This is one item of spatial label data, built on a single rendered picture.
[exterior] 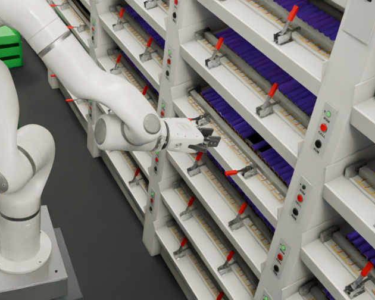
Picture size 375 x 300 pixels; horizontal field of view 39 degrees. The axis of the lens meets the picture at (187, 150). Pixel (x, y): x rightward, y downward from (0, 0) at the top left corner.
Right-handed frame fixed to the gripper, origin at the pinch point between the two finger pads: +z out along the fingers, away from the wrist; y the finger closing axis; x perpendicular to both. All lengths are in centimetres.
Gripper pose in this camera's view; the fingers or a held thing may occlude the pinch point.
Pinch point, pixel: (209, 137)
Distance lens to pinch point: 142.0
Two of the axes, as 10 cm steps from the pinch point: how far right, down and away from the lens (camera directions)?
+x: -3.5, 8.2, 4.5
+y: -4.6, -5.7, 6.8
